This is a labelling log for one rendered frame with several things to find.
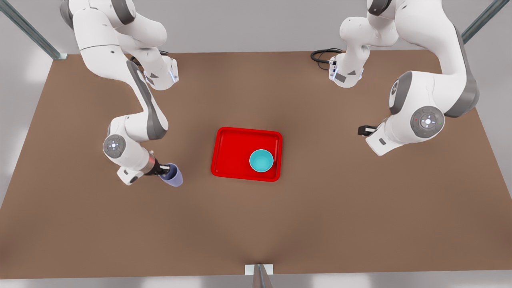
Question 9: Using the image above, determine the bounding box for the teal bowl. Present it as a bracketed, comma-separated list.
[249, 149, 275, 174]

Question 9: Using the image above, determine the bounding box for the silver frame post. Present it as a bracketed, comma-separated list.
[461, 0, 511, 44]
[244, 264, 274, 288]
[0, 0, 68, 60]

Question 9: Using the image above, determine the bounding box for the red rectangular tray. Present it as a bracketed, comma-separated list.
[210, 127, 284, 183]

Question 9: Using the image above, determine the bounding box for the black cable loop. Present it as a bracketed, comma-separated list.
[310, 48, 345, 71]

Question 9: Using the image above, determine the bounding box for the purple cup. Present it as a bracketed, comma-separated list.
[159, 163, 184, 188]

